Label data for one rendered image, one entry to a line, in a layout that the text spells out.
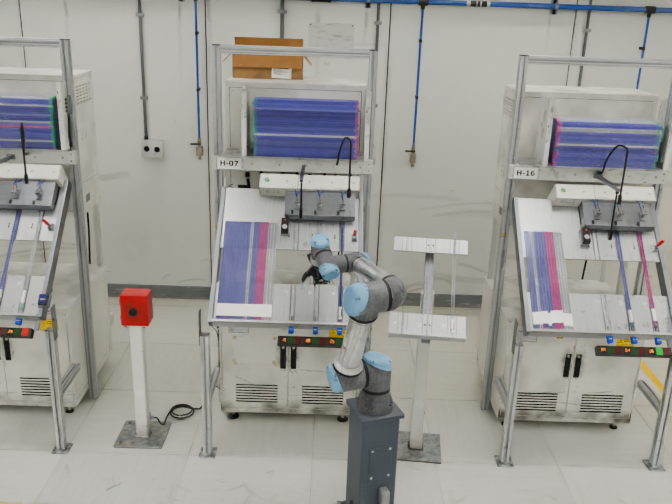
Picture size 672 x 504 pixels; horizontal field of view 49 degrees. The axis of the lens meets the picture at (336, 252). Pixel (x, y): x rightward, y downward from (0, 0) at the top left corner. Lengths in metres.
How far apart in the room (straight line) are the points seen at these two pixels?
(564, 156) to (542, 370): 1.09
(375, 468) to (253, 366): 1.00
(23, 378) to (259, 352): 1.23
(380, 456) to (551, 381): 1.23
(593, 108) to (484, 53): 1.36
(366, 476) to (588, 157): 1.84
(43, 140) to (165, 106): 1.53
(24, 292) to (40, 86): 1.03
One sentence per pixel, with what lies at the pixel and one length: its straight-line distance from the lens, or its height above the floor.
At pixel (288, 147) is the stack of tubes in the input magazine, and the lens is 3.59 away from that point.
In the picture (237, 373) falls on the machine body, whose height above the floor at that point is 0.29.
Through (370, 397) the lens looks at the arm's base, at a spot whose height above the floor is 0.62.
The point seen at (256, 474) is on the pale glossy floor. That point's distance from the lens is 3.63.
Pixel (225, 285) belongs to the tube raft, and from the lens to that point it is 3.46.
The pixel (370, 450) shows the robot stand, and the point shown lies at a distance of 3.08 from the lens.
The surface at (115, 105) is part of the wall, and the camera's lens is 5.29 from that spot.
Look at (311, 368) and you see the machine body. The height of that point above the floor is 0.33.
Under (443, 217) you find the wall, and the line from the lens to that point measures 5.29.
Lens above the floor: 2.12
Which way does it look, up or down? 19 degrees down
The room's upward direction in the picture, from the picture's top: 2 degrees clockwise
